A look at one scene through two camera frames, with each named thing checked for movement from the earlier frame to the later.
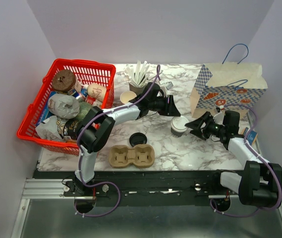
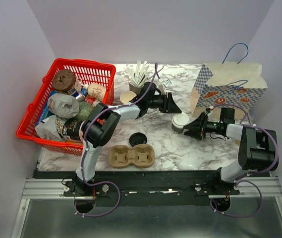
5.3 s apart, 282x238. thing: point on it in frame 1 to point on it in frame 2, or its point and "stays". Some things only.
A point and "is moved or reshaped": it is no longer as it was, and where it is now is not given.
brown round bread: x=63 y=80 stays
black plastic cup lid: x=138 y=138 stays
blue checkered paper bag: x=226 y=86 stays
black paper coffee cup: x=176 y=133 is moved or reshaped
